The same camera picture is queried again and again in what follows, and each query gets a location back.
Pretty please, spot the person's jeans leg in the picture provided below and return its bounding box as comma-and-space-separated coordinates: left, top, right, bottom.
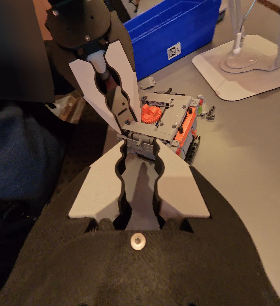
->
0, 98, 66, 230

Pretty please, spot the light grey flat brick panel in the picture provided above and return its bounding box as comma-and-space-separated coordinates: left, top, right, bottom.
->
139, 77, 156, 91

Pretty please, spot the white book stand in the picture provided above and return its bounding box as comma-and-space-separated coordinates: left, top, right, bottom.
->
192, 0, 280, 102

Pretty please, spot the cardboard box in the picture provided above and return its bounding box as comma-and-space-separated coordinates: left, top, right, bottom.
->
52, 91, 86, 125

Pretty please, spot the black key fob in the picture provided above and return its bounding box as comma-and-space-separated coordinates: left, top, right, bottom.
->
0, 201, 31, 221

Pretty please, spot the light grey curved brick panel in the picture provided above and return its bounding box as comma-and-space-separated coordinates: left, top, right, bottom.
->
196, 94, 209, 117

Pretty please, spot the blue bin with square tag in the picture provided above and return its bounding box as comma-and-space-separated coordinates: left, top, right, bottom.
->
123, 0, 222, 81

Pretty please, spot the grey orange toy brick assembly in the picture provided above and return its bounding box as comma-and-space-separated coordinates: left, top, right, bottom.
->
117, 91, 201, 165

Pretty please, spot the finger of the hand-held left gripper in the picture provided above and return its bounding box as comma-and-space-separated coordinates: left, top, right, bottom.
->
104, 40, 143, 123
68, 58, 124, 134

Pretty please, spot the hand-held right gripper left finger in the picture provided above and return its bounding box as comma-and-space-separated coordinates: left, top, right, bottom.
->
68, 140, 127, 231

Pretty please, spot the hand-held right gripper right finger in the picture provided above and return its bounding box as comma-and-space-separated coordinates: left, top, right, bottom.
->
152, 140, 211, 231

